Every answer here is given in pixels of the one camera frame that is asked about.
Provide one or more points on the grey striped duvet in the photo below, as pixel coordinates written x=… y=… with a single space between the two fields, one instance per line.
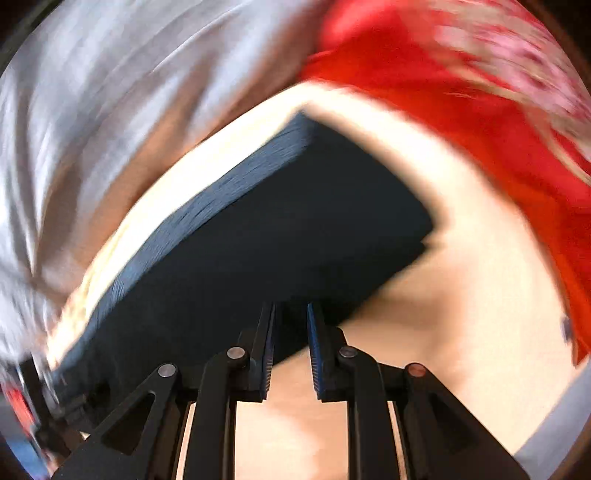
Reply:
x=115 y=115

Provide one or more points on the black pants with patterned waistband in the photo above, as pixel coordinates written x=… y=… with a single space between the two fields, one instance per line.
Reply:
x=300 y=221

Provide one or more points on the light grey bed sheet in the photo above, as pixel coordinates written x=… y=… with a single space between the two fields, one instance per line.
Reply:
x=554 y=424

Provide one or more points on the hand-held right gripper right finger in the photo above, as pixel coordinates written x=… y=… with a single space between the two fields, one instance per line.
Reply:
x=316 y=355

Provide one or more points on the red embroidered pillow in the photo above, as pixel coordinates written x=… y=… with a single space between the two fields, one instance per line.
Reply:
x=461 y=92

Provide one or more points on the peach patterned blanket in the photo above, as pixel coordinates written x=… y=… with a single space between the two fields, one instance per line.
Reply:
x=485 y=277

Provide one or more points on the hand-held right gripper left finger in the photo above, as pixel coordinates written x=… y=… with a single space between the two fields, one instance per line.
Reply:
x=270 y=355

